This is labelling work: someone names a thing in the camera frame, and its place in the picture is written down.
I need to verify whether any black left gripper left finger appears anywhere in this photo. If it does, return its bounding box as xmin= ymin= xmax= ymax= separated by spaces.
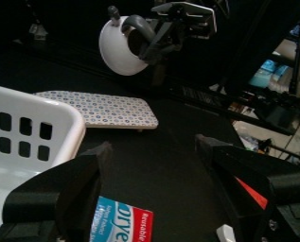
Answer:
xmin=0 ymin=141 xmax=114 ymax=242

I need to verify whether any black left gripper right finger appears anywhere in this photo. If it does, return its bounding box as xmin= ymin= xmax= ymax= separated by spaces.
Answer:
xmin=195 ymin=133 xmax=300 ymax=242

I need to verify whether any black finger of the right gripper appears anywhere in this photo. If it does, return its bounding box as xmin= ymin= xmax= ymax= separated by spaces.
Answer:
xmin=148 ymin=42 xmax=185 ymax=66
xmin=138 ymin=22 xmax=177 ymax=61

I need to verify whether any white kettle with grey handle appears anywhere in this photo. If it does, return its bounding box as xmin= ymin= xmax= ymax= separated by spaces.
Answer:
xmin=98 ymin=5 xmax=159 ymax=77

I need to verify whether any blue red dryer sheet box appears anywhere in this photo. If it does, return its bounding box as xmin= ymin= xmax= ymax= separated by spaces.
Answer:
xmin=89 ymin=195 xmax=155 ymax=242

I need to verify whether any black box on shelf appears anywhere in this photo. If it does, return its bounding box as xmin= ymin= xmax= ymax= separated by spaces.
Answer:
xmin=264 ymin=102 xmax=300 ymax=129

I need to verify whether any white plastic laundry basket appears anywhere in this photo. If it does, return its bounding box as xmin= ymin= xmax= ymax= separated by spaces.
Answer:
xmin=0 ymin=82 xmax=88 ymax=242

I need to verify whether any dotted toy ironing board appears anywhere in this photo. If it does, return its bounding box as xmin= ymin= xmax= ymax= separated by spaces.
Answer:
xmin=33 ymin=90 xmax=160 ymax=132

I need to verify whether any light blue plastic container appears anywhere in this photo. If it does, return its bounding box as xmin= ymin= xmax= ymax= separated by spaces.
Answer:
xmin=248 ymin=59 xmax=291 ymax=90

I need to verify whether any small white grey background object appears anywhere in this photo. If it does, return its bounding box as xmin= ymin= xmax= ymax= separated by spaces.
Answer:
xmin=29 ymin=23 xmax=49 ymax=42

